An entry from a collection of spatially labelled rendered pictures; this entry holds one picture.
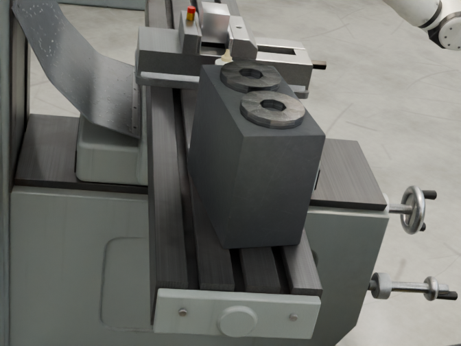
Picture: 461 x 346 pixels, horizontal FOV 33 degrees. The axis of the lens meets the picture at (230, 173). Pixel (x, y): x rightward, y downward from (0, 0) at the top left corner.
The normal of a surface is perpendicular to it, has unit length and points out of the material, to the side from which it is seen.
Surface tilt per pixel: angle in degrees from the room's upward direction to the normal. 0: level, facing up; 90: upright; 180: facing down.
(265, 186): 90
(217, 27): 90
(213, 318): 90
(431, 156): 0
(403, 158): 0
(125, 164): 90
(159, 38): 0
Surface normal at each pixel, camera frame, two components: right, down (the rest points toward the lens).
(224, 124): -0.95, 0.03
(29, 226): 0.10, 0.53
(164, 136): 0.15, -0.84
